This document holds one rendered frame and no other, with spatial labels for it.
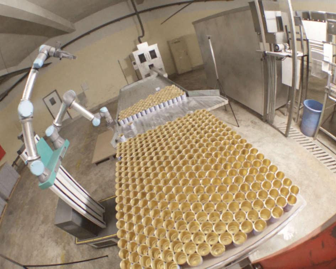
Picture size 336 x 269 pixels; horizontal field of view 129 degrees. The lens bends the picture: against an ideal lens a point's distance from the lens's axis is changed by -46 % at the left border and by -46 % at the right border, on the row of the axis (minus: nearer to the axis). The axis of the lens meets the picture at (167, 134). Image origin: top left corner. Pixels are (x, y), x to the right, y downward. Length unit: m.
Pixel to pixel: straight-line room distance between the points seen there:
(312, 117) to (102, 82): 8.24
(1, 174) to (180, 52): 10.25
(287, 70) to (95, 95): 8.03
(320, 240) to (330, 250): 0.05
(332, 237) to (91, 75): 8.38
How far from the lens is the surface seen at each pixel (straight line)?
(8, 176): 7.99
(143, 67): 6.56
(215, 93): 2.16
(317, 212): 2.48
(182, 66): 8.12
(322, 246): 0.51
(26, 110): 1.16
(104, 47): 8.03
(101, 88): 8.21
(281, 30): 2.78
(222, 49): 3.92
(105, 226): 2.23
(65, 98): 1.55
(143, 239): 0.98
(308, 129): 3.31
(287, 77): 3.10
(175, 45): 7.96
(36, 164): 1.19
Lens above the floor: 1.97
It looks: 34 degrees down
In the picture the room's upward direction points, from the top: 21 degrees counter-clockwise
